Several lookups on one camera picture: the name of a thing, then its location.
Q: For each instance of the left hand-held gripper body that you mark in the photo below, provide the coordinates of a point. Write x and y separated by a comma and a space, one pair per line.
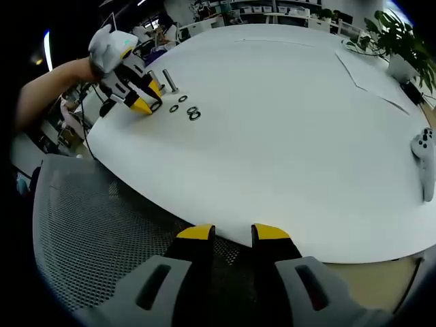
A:
109, 51

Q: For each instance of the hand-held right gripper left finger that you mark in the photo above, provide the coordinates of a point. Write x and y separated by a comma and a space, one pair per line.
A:
190, 245

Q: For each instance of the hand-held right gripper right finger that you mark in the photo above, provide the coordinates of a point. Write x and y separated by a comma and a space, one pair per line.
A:
272, 245

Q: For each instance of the large steel threaded stud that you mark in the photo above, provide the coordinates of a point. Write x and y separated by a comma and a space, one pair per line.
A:
150, 73

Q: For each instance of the small steel threaded stud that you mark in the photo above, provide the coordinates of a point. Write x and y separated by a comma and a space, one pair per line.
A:
167, 76

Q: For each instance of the long ceiling light strip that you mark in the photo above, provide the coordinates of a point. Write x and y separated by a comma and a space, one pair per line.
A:
47, 51

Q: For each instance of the grey mesh chair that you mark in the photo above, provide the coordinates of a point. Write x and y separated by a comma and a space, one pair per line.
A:
85, 221

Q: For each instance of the white background desk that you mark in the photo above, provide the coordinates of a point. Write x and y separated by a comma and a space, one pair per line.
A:
272, 18

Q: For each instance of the shelf of white bins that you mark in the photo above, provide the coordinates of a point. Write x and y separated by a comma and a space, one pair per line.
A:
272, 7

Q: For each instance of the white game controller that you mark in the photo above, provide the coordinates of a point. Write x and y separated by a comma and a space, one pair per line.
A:
425, 163

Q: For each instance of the white paper sheet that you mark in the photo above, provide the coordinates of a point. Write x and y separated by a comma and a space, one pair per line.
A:
368, 75

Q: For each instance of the small black item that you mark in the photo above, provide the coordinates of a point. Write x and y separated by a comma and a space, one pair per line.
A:
413, 92

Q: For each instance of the white plant pot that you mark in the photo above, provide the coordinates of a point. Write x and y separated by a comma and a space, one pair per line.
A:
402, 68

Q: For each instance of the green potted plant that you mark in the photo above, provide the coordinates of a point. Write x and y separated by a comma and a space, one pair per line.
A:
398, 30

